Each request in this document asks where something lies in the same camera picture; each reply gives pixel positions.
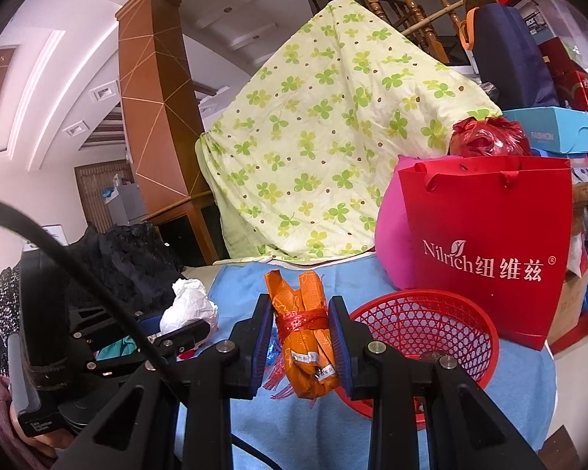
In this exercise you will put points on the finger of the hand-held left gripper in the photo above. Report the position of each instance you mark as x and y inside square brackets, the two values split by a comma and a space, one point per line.
[149, 324]
[188, 337]

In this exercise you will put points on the orange wrapper bundle red tie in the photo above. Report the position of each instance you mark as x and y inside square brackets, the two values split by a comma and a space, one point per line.
[301, 367]

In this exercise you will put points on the black fluffy garment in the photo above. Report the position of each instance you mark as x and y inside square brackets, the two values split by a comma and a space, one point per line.
[122, 264]

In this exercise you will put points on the wooden nightstand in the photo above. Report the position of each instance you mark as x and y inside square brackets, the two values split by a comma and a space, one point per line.
[152, 107]

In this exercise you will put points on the teal cloth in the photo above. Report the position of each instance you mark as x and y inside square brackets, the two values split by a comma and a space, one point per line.
[115, 347]

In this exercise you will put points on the navy blue bag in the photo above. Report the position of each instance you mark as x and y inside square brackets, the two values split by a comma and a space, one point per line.
[509, 54]

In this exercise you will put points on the white appliance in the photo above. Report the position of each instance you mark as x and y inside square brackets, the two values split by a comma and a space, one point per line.
[127, 205]

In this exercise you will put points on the blue plastic wrapper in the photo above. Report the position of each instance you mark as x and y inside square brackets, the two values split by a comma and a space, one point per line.
[273, 355]

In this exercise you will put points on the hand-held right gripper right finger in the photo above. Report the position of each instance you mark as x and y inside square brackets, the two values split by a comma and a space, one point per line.
[338, 350]

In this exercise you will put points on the light blue cardboard box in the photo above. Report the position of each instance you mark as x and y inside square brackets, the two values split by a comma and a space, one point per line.
[549, 127]

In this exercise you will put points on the light blue towel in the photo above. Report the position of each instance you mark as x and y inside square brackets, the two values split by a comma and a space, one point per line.
[519, 387]

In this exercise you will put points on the black white dotted cloth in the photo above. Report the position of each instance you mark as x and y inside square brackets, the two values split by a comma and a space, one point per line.
[2, 298]

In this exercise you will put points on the red plastic bag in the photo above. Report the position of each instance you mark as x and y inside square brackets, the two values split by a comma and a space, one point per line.
[485, 139]

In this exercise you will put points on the red plastic mesh basket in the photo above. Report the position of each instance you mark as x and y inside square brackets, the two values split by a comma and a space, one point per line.
[421, 323]

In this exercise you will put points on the wooden cabinet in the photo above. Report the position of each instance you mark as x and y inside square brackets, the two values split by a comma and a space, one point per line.
[191, 235]

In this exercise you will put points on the red printed package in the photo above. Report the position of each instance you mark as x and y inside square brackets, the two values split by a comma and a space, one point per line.
[580, 107]

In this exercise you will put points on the clear plastic storage box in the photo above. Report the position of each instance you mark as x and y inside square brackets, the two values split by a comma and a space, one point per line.
[549, 14]

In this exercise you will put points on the brown cardboard box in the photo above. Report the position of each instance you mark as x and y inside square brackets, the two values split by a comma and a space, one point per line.
[571, 303]

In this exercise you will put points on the green clover print blanket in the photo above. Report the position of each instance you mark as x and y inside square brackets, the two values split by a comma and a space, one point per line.
[323, 132]

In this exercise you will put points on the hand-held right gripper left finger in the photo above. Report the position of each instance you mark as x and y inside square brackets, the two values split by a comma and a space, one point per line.
[262, 347]

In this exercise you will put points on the pink pillow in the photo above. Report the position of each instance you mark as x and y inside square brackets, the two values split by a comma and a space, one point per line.
[392, 235]

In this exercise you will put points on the red paper gift bag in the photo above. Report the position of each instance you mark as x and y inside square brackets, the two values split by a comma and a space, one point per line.
[470, 215]

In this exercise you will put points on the maroon cloth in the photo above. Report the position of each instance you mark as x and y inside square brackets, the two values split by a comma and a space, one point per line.
[5, 416]

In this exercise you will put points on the wooden lattice door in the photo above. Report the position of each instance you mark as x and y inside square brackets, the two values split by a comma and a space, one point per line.
[95, 191]

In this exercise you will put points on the bamboo pole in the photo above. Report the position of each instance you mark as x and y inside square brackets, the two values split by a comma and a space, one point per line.
[436, 15]

